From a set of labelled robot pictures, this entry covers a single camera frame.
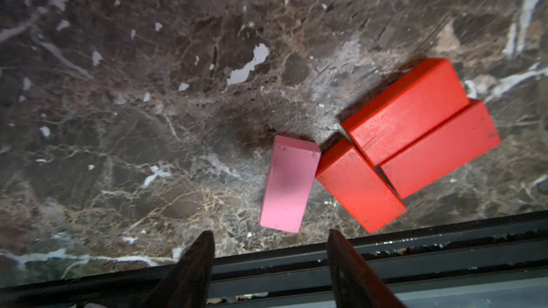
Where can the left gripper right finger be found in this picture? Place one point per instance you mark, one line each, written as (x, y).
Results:
(354, 283)

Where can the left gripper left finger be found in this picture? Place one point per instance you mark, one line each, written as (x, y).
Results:
(188, 283)

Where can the red block bottom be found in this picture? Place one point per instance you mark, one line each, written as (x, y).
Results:
(355, 184)

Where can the pink block lower left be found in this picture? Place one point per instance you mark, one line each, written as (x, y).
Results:
(291, 175)

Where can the red block large center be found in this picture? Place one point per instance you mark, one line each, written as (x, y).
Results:
(416, 103)

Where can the black front rail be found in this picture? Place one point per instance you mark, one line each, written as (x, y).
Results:
(498, 262)

